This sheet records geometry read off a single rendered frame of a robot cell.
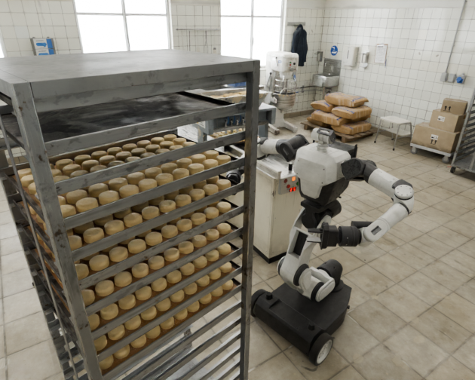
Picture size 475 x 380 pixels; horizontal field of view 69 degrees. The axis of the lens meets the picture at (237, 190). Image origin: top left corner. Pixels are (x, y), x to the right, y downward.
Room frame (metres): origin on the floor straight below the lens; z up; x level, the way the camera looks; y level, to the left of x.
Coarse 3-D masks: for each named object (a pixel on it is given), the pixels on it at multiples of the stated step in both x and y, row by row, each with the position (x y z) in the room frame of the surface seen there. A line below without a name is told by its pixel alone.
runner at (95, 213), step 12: (216, 168) 0.98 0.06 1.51; (228, 168) 1.02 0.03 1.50; (180, 180) 0.89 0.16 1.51; (192, 180) 0.92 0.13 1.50; (144, 192) 0.81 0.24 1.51; (156, 192) 0.83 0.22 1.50; (168, 192) 0.86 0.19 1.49; (108, 204) 0.74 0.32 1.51; (120, 204) 0.76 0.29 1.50; (132, 204) 0.78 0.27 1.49; (72, 216) 0.68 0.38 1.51; (84, 216) 0.70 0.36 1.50; (96, 216) 0.71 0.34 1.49
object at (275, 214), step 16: (272, 160) 2.76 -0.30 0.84; (256, 176) 2.57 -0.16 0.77; (272, 176) 2.42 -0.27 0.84; (240, 192) 2.78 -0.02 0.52; (256, 192) 2.57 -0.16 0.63; (272, 192) 2.39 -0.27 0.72; (288, 192) 2.47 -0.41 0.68; (256, 208) 2.56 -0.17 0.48; (272, 208) 2.39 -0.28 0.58; (288, 208) 2.48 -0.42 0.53; (240, 224) 2.77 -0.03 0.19; (256, 224) 2.55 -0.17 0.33; (272, 224) 2.40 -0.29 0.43; (288, 224) 2.48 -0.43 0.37; (256, 240) 2.54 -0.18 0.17; (272, 240) 2.40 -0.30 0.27; (288, 240) 2.49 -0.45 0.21; (272, 256) 2.41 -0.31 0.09
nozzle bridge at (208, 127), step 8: (264, 104) 3.36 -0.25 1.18; (264, 112) 3.28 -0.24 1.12; (272, 112) 3.23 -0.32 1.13; (208, 120) 2.87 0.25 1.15; (216, 120) 3.01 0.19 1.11; (224, 120) 3.05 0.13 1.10; (232, 120) 3.09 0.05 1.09; (264, 120) 3.28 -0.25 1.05; (272, 120) 3.23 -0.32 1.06; (200, 128) 3.00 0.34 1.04; (208, 128) 2.87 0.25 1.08; (216, 128) 2.98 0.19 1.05; (224, 128) 2.99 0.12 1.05; (232, 128) 3.04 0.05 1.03; (240, 128) 3.08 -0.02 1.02; (264, 128) 3.33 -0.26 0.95; (200, 136) 3.01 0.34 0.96; (264, 136) 3.33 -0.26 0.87
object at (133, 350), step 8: (232, 288) 1.07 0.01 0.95; (216, 296) 1.02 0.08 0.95; (200, 304) 0.98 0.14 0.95; (208, 304) 0.98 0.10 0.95; (192, 312) 0.94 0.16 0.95; (176, 320) 0.90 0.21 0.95; (184, 320) 0.90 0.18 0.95; (160, 328) 0.86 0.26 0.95; (160, 336) 0.83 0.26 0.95; (128, 344) 0.80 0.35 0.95; (136, 352) 0.77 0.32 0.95; (120, 360) 0.74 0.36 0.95; (112, 368) 0.71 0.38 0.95
